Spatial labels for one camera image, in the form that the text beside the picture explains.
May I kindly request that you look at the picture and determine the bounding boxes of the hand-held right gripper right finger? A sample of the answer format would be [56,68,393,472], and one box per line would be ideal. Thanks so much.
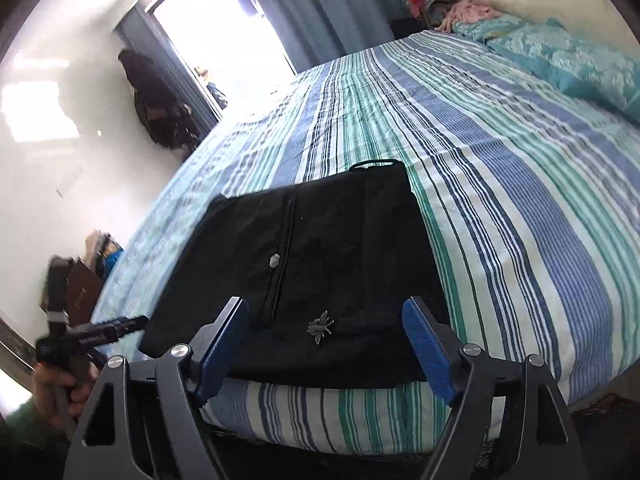
[401,296,586,480]

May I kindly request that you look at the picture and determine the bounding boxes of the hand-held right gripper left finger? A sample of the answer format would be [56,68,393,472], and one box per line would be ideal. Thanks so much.
[64,296,250,480]

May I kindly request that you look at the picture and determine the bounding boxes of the blue curtain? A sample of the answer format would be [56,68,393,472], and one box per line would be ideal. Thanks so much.
[235,0,438,73]

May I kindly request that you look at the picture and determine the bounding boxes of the black bag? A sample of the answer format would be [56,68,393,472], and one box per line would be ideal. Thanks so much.
[390,17,427,40]

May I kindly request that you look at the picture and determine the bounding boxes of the black pants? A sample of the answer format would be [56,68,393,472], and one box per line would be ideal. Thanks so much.
[139,159,451,391]

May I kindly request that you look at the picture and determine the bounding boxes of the person's left hand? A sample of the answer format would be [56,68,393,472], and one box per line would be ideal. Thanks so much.
[31,352,101,423]

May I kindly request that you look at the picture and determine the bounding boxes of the pile of colourful clothes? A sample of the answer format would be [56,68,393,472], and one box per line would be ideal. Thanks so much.
[82,230,124,281]

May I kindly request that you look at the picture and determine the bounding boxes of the hanging dark clothes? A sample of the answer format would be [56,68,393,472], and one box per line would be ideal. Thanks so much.
[117,49,203,151]

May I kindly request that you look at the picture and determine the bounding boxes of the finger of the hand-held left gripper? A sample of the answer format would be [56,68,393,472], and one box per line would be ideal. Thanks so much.
[102,314,150,338]

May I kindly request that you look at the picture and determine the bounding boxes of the teal patterned pillow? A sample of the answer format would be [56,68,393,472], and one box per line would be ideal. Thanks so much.
[452,12,640,126]

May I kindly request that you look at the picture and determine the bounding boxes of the person's left forearm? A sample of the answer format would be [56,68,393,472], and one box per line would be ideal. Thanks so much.
[0,400,76,461]

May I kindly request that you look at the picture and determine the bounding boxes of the pink cloth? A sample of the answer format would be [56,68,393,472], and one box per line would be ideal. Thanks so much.
[434,1,506,33]

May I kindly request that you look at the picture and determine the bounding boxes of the striped bed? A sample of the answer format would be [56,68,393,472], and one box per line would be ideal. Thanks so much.
[90,27,640,456]

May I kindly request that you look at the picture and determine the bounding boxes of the grey-blue door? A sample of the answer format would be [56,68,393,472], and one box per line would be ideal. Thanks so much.
[116,7,223,126]

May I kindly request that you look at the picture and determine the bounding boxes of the brown wooden dresser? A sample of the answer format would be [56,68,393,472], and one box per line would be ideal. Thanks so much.
[65,260,107,331]

